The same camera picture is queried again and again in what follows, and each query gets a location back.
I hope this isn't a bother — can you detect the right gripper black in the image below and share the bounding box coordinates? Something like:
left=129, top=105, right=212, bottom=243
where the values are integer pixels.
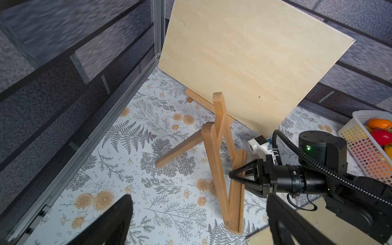
left=229, top=159, right=293, bottom=198

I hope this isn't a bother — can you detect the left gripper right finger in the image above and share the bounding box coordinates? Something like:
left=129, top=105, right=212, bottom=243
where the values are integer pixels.
left=266, top=194, right=334, bottom=245

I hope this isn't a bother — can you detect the white plastic basket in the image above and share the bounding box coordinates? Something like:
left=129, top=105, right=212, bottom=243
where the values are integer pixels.
left=338, top=110, right=392, bottom=185

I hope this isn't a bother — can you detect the orange fruit top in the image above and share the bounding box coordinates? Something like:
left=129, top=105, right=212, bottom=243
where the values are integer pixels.
left=367, top=118, right=392, bottom=130

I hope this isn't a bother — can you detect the left aluminium frame post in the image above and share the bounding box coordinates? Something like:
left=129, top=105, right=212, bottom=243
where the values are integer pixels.
left=152, top=0, right=165, bottom=58

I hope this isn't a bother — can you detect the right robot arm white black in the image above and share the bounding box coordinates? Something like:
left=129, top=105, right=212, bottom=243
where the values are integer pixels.
left=229, top=130, right=392, bottom=244

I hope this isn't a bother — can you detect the yellow banana bunch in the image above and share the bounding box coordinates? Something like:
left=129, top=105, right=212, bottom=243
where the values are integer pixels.
left=383, top=145, right=392, bottom=159

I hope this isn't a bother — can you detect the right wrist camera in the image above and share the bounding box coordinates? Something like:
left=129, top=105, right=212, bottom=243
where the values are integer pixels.
left=248, top=135, right=276, bottom=163

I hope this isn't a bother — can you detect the black corrugated cable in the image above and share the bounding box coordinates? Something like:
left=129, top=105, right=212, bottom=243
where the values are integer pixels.
left=272, top=129, right=392, bottom=206

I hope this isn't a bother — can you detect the plywood board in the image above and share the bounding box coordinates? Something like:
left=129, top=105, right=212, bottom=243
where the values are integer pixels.
left=159, top=1, right=354, bottom=136
left=246, top=195, right=383, bottom=245

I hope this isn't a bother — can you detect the wooden easel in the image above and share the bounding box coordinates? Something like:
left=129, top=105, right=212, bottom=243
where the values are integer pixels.
left=155, top=92, right=247, bottom=235
left=185, top=88, right=235, bottom=124

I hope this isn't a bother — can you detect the red apple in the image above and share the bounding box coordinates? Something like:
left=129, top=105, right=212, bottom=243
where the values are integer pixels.
left=371, top=128, right=392, bottom=146

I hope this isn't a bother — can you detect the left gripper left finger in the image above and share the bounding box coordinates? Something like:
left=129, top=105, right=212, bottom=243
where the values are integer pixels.
left=69, top=195, right=133, bottom=245

